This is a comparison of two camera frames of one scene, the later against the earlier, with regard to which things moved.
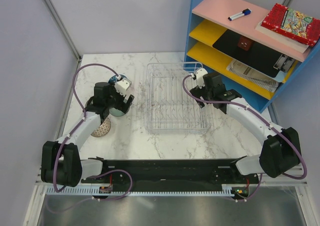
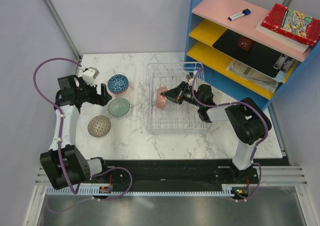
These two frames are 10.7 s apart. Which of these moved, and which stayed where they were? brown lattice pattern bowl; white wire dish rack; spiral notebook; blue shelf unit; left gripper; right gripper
Moved: right gripper; left gripper
Stayed: white wire dish rack; spiral notebook; blue shelf unit; brown lattice pattern bowl
